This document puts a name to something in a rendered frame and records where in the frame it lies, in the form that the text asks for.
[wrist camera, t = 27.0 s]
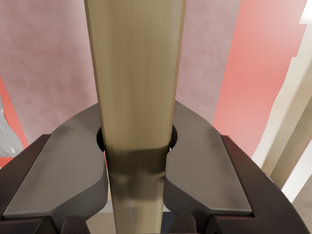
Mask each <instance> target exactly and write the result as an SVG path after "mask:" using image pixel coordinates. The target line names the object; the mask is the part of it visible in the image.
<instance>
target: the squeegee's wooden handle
mask: <svg viewBox="0 0 312 234"><path fill-rule="evenodd" d="M186 1H187V0H84V8H85V15H86V22H87V28H88V35H89V42H90V49H91V58H92V64H93V71H94V78H95V85H96V92H97V101H98V107H99V114H100V121H101V128H102V135H103V142H104V150H105V158H106V164H107V171H108V178H109V185H110V194H111V200H112V207H113V214H114V221H115V228H116V234H160V233H161V224H162V216H163V204H164V203H163V191H164V178H165V166H166V156H167V154H168V153H169V150H170V142H171V133H172V125H173V117H174V108H175V100H176V88H177V80H178V71H179V63H180V55H181V46H182V34H183V26H184V17H185V9H186Z"/></svg>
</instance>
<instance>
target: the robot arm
mask: <svg viewBox="0 0 312 234"><path fill-rule="evenodd" d="M170 148H171V151H170V152H169V153H168V154H167V156H166V166H165V178H164V191H163V203H164V205H165V207H166V208H167V209H168V210H170V211H171V212H172V213H174V214H175V215H176V216H177V217H176V218H175V220H174V222H173V224H172V225H171V227H170V229H169V231H168V233H164V234H311V233H310V232H309V230H308V228H307V226H306V225H305V223H304V222H303V220H302V218H301V217H300V215H299V214H298V212H297V210H296V209H295V208H294V206H293V205H292V204H291V202H290V201H289V200H288V198H287V197H286V196H285V194H284V193H283V192H282V191H281V189H280V188H279V187H278V186H277V185H276V184H275V183H274V181H273V180H272V179H271V178H270V177H269V176H268V175H267V174H266V173H265V172H264V171H263V170H262V169H261V168H260V167H259V166H258V165H257V164H256V163H255V162H254V161H253V160H252V159H251V158H250V157H249V156H248V155H247V154H246V153H245V152H244V151H243V150H242V149H241V148H240V147H239V146H238V145H237V144H236V143H235V142H234V141H233V140H232V139H231V138H230V137H229V136H228V135H221V134H220V133H219V131H218V130H217V129H216V128H215V127H214V126H213V125H211V124H210V123H209V122H208V121H207V120H206V119H204V118H203V117H201V116H200V115H198V114H197V113H195V112H194V111H192V110H191V109H189V108H188V107H186V106H185V105H183V104H181V103H180V102H178V101H176V100H175V108H174V117H173V125H172V133H171V142H170ZM108 186H109V181H108V174H107V167H106V161H105V155H104V142H103V135H102V128H101V121H100V114H99V107H98V103H96V104H94V105H92V106H91V107H89V108H87V109H85V110H83V111H81V112H79V113H78V114H76V115H74V116H72V117H71V118H69V119H68V120H66V121H65V122H64V123H62V124H61V125H60V126H59V127H58V128H56V129H55V130H54V131H53V132H52V133H51V134H42V135H41V136H40V137H39V138H37V139H36V140H35V141H34V142H33V143H31V144H30V145H29V146H28V147H26V148H25V149H24V150H23V151H22V152H20V153H19V154H18V155H17V156H16V157H15V158H13V159H12V160H11V161H10V162H8V163H7V164H6V165H5V166H4V167H2V168H1V169H0V234H91V233H90V231H89V229H88V226H87V224H86V220H88V219H89V218H91V217H92V216H93V215H95V214H96V213H97V212H99V211H100V210H102V209H103V208H104V207H105V205H106V203H107V200H108Z"/></svg>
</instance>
